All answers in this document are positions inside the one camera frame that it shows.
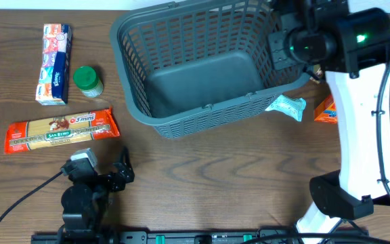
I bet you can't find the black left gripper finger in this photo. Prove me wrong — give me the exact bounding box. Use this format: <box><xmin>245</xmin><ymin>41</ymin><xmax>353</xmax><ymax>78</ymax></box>
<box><xmin>119</xmin><ymin>146</ymin><xmax>132</xmax><ymax>168</ymax></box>
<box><xmin>61</xmin><ymin>158</ymin><xmax>96</xmax><ymax>180</ymax></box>

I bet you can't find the light teal snack packet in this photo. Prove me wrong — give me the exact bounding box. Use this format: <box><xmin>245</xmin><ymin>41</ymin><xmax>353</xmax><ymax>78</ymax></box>
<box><xmin>265</xmin><ymin>95</ymin><xmax>307</xmax><ymax>122</ymax></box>

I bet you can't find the orange Redoxon box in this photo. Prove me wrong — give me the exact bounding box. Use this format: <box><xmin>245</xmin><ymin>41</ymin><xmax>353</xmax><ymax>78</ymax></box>
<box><xmin>314</xmin><ymin>94</ymin><xmax>337</xmax><ymax>124</ymax></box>

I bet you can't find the Kleenex tissue multipack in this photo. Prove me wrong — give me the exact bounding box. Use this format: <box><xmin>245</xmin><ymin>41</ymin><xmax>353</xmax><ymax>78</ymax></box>
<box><xmin>35</xmin><ymin>24</ymin><xmax>72</xmax><ymax>106</ymax></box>

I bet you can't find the green lid pesto jar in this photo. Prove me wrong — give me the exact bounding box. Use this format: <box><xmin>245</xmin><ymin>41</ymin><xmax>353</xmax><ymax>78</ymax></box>
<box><xmin>73</xmin><ymin>66</ymin><xmax>104</xmax><ymax>98</ymax></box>

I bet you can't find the grey plastic basket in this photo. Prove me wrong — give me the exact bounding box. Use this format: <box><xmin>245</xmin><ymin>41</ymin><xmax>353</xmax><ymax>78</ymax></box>
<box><xmin>110</xmin><ymin>0</ymin><xmax>309</xmax><ymax>138</ymax></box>

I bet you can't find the brown Nescafe Gold pouch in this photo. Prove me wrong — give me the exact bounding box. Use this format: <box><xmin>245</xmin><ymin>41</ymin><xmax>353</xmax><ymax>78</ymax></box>
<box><xmin>307</xmin><ymin>64</ymin><xmax>325</xmax><ymax>84</ymax></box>

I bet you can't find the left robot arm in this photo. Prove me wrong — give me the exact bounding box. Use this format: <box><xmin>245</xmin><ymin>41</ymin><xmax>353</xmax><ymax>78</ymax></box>
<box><xmin>57</xmin><ymin>153</ymin><xmax>135</xmax><ymax>244</ymax></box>

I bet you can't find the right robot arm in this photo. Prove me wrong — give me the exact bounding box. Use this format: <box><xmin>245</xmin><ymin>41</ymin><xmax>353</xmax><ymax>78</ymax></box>
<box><xmin>110</xmin><ymin>1</ymin><xmax>390</xmax><ymax>243</ymax></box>

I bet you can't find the San Remo spaghetti packet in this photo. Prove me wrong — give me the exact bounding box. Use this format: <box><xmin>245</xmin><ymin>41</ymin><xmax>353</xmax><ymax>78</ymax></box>
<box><xmin>4</xmin><ymin>108</ymin><xmax>120</xmax><ymax>154</ymax></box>

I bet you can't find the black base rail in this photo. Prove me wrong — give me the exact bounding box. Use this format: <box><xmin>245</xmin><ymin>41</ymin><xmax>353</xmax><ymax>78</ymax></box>
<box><xmin>30</xmin><ymin>229</ymin><xmax>368</xmax><ymax>244</ymax></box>

